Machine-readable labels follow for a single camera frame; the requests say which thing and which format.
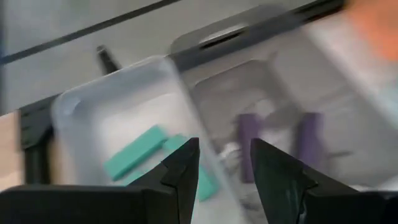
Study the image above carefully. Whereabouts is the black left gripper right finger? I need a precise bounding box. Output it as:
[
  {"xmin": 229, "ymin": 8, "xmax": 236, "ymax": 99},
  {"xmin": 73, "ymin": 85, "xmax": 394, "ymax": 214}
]
[{"xmin": 250, "ymin": 138, "xmax": 398, "ymax": 224}]

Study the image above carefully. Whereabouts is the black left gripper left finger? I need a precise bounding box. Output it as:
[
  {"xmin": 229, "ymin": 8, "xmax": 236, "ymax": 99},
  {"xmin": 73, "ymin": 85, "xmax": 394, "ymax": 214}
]
[{"xmin": 0, "ymin": 138, "xmax": 200, "ymax": 224}]

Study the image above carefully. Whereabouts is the teal wooden block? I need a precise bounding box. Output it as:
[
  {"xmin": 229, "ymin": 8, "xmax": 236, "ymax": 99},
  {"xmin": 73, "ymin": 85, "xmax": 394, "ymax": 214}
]
[
  {"xmin": 162, "ymin": 134, "xmax": 220, "ymax": 202},
  {"xmin": 102, "ymin": 124, "xmax": 170, "ymax": 182}
]

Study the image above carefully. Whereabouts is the purple wooden block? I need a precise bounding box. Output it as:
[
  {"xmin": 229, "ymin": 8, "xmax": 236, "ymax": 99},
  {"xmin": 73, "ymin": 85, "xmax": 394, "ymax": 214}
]
[
  {"xmin": 295, "ymin": 111, "xmax": 326, "ymax": 169},
  {"xmin": 238, "ymin": 113, "xmax": 265, "ymax": 184}
]

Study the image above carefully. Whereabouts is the clear plastic bin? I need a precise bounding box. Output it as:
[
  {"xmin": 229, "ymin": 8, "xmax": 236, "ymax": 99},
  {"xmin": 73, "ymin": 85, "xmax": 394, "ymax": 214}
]
[{"xmin": 51, "ymin": 55, "xmax": 243, "ymax": 224}]

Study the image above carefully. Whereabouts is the grey plastic bin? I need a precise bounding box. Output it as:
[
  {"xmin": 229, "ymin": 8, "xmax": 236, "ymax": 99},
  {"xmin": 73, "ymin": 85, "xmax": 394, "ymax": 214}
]
[{"xmin": 169, "ymin": 4, "xmax": 398, "ymax": 190}]

